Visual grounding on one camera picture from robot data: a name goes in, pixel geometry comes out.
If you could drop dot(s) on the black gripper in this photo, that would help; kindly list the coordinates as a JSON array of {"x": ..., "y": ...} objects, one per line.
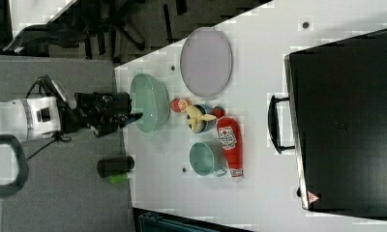
[{"x": 103, "y": 113}]

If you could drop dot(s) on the black oven door handle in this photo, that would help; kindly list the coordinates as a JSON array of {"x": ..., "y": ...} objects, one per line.
[{"x": 274, "y": 125}]

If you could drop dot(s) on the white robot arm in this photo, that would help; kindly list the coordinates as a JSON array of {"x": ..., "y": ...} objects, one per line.
[{"x": 38, "y": 118}]

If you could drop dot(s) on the black toaster oven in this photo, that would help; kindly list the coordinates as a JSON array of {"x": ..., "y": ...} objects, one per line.
[{"x": 338, "y": 106}]

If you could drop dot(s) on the green colander basket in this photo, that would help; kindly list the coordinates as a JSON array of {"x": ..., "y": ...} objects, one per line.
[{"x": 150, "y": 98}]

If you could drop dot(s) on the black cylinder cup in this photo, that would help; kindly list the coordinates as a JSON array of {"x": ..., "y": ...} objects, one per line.
[{"x": 112, "y": 167}]

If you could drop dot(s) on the toy orange slice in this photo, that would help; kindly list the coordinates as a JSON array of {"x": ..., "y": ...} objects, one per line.
[{"x": 180, "y": 105}]

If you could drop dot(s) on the green bottle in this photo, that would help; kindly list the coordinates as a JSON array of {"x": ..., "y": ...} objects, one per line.
[{"x": 118, "y": 178}]

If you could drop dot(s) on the peeled toy banana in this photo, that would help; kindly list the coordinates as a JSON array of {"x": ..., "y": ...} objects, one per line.
[{"x": 195, "y": 115}]

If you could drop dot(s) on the blue bowl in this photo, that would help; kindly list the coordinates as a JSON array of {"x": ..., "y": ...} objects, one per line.
[{"x": 204, "y": 126}]

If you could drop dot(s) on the green mug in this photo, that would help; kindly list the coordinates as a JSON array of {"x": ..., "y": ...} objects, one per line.
[{"x": 206, "y": 158}]

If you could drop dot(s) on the toy strawberry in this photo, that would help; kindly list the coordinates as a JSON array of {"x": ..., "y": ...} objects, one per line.
[{"x": 218, "y": 111}]

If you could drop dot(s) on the black office chair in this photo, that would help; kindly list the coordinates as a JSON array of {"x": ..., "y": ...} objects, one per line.
[{"x": 66, "y": 22}]

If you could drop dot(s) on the lavender oval plate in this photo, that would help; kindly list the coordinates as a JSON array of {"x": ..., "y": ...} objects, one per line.
[{"x": 206, "y": 62}]

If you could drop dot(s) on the red ketchup bottle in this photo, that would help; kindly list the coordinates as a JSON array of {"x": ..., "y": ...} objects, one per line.
[{"x": 230, "y": 137}]

